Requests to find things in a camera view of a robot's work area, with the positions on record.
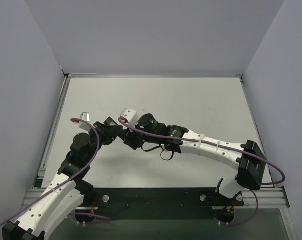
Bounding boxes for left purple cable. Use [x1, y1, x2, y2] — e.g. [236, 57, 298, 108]
[0, 118, 113, 235]

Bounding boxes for purple cable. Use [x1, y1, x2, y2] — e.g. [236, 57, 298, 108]
[0, 118, 113, 235]
[117, 116, 286, 227]

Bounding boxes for black remote control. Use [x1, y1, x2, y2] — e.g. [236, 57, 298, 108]
[118, 129, 127, 144]

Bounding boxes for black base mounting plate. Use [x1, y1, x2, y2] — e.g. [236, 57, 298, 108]
[76, 187, 244, 220]

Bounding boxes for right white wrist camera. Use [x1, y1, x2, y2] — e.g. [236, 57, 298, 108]
[120, 108, 139, 127]

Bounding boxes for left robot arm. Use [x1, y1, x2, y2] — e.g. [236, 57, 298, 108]
[2, 118, 123, 240]

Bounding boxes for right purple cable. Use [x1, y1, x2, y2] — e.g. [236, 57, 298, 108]
[117, 116, 286, 227]

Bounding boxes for aluminium front rail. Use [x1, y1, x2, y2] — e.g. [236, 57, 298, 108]
[21, 187, 290, 209]

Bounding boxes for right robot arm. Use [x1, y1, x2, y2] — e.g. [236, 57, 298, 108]
[118, 113, 266, 199]

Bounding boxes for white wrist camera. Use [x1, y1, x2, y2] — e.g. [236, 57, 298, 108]
[78, 112, 91, 132]
[120, 108, 139, 127]

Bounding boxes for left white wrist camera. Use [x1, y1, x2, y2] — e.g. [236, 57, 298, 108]
[78, 112, 91, 132]

